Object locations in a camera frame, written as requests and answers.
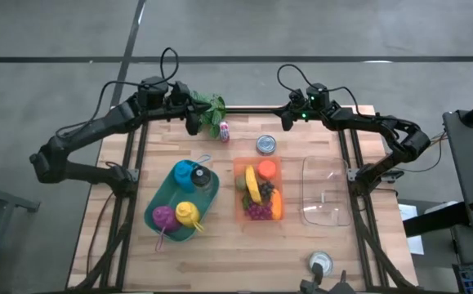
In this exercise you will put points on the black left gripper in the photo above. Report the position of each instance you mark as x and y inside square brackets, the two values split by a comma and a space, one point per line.
[179, 100]

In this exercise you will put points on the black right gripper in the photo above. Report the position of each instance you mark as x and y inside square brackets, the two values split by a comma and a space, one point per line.
[296, 110]

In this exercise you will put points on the tin can red label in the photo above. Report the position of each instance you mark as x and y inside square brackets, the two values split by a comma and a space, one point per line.
[224, 131]

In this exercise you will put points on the silver tin can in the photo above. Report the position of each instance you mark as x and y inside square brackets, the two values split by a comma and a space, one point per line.
[266, 145]

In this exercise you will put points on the round orange toy fruit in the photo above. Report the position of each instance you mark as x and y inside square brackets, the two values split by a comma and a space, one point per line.
[267, 169]

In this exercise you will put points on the blue squeeze bottle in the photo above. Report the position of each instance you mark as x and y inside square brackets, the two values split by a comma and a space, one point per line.
[184, 173]

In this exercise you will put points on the clear bottle black lid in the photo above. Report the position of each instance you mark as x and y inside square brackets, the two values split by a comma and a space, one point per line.
[200, 176]

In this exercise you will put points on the yellow toy banana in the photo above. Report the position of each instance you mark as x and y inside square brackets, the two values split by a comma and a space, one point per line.
[252, 183]

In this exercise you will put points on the black toy grape bunch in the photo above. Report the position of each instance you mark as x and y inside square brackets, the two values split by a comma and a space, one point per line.
[266, 190]

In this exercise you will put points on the brown kiwi fruit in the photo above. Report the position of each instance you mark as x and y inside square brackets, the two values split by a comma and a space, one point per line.
[241, 182]

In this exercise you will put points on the clear plastic bin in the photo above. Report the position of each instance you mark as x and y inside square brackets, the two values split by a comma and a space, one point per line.
[326, 188]

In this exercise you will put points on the teal plastic bin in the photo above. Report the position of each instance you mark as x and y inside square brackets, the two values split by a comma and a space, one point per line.
[170, 196]

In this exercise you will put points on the orange toy carrot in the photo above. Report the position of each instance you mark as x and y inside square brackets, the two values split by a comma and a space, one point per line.
[277, 204]

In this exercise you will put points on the red toy grape bunch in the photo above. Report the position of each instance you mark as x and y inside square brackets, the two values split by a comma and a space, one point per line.
[258, 211]

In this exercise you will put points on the yellow squeeze bottle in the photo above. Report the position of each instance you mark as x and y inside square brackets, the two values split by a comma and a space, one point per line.
[187, 214]

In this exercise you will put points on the purple squeeze bottle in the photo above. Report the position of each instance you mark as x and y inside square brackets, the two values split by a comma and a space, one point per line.
[164, 218]

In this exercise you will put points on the tin can pale lid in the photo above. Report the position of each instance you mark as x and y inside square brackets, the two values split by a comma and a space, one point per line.
[324, 258]

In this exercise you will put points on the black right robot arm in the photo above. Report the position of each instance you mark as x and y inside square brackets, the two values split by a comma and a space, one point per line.
[362, 120]

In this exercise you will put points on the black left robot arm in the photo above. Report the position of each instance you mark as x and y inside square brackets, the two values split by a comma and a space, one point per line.
[97, 126]

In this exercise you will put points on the artificial striped green plant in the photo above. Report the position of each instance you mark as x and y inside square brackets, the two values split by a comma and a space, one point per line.
[211, 110]

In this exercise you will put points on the orange translucent plastic bin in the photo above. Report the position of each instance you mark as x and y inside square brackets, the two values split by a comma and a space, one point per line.
[240, 163]

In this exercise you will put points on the black jointed device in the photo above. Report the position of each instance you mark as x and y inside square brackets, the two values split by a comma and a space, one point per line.
[342, 286]

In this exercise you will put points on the white paper sheet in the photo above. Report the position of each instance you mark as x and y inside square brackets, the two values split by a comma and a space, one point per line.
[416, 245]

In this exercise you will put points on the grey metal stand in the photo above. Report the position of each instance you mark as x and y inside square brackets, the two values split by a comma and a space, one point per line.
[19, 203]

